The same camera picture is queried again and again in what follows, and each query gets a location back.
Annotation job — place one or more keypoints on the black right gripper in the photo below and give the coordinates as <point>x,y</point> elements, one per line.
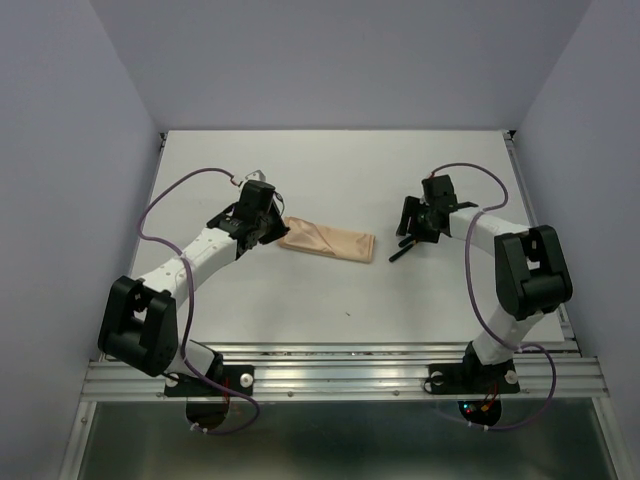
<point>411,207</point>

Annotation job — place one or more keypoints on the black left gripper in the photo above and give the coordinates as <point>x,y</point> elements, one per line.
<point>279,229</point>

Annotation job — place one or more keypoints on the peach cloth napkin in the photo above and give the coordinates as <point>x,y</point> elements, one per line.
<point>312,238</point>

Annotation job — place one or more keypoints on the gold fork black handle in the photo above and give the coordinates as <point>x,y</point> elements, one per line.
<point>408,242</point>

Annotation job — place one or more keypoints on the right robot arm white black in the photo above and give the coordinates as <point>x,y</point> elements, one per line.
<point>531,275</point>

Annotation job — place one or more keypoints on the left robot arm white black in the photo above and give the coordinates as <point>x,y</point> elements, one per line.
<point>147,320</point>

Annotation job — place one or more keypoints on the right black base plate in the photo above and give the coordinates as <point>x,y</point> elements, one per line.
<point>458,379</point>

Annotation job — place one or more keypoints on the aluminium rail frame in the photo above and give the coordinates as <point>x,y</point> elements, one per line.
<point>353,410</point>

